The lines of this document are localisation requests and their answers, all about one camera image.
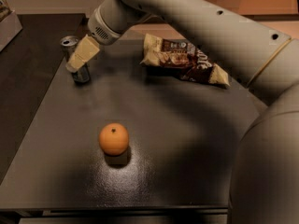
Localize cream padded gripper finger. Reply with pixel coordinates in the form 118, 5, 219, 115
66, 35, 100, 73

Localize silver redbull can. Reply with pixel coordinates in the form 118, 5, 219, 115
60, 35, 92, 85

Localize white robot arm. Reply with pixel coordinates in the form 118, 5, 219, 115
67, 0, 299, 224

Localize grey box with items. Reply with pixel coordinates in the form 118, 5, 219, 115
0, 0, 22, 51

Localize brown and cream chip bag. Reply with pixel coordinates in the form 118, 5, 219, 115
140, 34, 230, 86

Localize orange fruit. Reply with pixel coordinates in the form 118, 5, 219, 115
99, 123, 129, 156

